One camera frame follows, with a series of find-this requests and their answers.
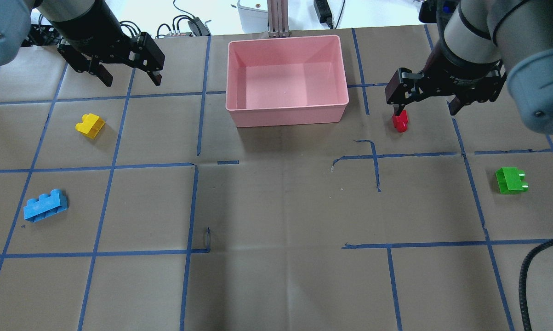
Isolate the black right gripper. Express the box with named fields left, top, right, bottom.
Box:
left=385, top=48, right=507, bottom=117

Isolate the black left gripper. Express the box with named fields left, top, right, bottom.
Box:
left=57, top=32, right=165, bottom=87

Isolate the red toy block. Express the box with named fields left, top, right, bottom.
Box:
left=392, top=110, right=409, bottom=133

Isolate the green toy block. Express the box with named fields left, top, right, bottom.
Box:
left=495, top=167, right=529, bottom=194

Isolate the blue toy block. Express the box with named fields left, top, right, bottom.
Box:
left=23, top=189, right=68, bottom=223

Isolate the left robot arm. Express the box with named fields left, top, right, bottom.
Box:
left=0, top=0, right=165, bottom=87

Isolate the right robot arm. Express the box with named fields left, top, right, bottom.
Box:
left=385, top=0, right=553, bottom=135

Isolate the pink plastic box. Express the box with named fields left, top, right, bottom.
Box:
left=225, top=35, right=348, bottom=128

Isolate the white box device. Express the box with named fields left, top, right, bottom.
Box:
left=236, top=0, right=268, bottom=34

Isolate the yellow toy block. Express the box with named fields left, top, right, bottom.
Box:
left=75, top=113, right=106, bottom=139

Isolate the black usb hub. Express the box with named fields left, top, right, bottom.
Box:
left=188, top=17, right=211, bottom=36

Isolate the black power adapter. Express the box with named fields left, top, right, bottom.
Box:
left=313, top=0, right=333, bottom=28

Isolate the aluminium camera post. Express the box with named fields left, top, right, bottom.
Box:
left=267, top=0, right=290, bottom=38

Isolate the black corrugated cable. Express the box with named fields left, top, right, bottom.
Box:
left=519, top=235, right=553, bottom=331

